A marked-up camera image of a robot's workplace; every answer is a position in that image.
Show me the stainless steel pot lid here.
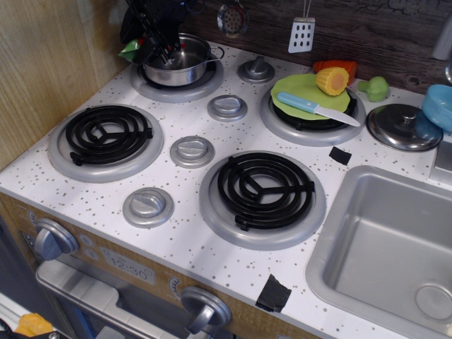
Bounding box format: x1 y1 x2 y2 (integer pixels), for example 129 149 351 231
367 104 443 152

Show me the yellow toy corn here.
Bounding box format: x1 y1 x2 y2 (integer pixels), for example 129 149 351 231
315 67 349 96

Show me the back left stove burner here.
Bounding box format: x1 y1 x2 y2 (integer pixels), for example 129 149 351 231
130 61 224 104

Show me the front right stove burner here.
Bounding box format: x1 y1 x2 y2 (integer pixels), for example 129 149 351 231
199 151 326 251

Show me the black tape piece back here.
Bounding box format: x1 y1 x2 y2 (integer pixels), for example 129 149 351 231
329 147 352 165

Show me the silver oven door handle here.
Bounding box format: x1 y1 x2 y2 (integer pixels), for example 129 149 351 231
36 261 189 338

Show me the green round plate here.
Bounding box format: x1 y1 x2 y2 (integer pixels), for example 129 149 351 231
270 74 350 121

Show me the black tape piece front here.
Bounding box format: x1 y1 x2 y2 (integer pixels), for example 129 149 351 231
255 274 292 313

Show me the black tape piece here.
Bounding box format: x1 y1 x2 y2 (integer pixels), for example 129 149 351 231
329 147 352 165
255 274 292 313

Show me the back right stove burner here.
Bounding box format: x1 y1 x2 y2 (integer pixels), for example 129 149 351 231
259 90 367 147

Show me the hanging silver spatula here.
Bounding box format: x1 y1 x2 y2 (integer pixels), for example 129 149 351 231
288 1 316 54

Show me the front left stove burner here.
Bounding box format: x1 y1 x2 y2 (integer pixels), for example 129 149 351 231
48 105 164 183

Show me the oven dial knob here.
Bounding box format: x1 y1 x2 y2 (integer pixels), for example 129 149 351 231
34 218 79 261
180 286 232 335

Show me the oven clock display panel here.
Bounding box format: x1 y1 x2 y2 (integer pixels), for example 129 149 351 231
100 247 156 285

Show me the silver knob far back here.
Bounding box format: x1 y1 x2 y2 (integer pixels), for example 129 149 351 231
237 56 275 84

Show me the left oven dial knob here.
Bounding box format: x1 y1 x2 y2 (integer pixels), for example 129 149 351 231
34 218 79 261

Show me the silver knob back centre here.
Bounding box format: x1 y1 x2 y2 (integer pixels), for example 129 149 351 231
207 95 248 122

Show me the hanging silver skimmer spoon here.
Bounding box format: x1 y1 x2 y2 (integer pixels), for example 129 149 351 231
217 1 249 39

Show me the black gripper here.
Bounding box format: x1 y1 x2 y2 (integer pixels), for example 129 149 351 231
119 0 206 65

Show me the red toy chili pepper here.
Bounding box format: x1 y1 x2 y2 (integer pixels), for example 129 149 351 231
118 37 145 65

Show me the right oven dial knob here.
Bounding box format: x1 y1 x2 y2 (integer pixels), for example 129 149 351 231
180 286 232 335

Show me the silver sink basin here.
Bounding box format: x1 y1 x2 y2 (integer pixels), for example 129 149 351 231
306 166 451 338

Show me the silver knob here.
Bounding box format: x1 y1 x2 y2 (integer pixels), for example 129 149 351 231
237 56 275 84
207 95 248 122
169 136 215 169
122 187 174 229

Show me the blue plastic bowl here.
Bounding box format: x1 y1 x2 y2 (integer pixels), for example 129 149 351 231
422 84 452 132

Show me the silver faucet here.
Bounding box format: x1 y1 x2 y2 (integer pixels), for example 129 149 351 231
432 16 451 83

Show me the silver knob middle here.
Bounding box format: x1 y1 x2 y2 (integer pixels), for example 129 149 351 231
169 136 215 169

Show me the silver knob front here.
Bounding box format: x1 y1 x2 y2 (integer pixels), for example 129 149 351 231
122 187 174 229

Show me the stove burner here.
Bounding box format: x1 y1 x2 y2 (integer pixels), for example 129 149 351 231
48 105 164 183
199 151 326 251
130 61 224 104
259 90 367 147

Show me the orange object bottom left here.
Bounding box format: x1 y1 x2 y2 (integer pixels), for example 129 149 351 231
14 314 54 338

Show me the orange toy carrot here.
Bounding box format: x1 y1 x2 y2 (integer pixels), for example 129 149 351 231
313 60 358 85

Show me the blue handled toy knife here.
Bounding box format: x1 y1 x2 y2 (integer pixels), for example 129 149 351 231
276 92 361 127

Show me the green toy broccoli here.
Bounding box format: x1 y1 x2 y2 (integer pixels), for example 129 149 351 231
358 76 389 102

